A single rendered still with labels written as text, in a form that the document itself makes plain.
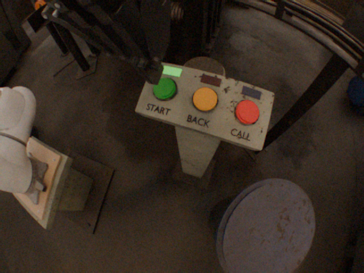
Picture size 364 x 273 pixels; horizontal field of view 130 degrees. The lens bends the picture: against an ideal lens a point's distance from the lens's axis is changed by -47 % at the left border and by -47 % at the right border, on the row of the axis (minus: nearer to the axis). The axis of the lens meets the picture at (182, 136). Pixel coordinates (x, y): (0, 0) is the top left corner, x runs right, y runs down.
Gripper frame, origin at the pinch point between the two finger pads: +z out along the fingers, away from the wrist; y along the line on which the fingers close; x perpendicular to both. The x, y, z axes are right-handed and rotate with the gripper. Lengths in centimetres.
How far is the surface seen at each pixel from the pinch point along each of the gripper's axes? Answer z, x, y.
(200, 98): 7.9, 0.5, -6.7
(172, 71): 8.8, -3.5, -0.2
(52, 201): 19, 46, 36
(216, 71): 22.1, -12.3, -7.0
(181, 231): 54, 52, -12
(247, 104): 7.9, -0.8, -14.6
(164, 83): 7.9, -0.5, 0.2
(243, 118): 7.9, 1.6, -14.4
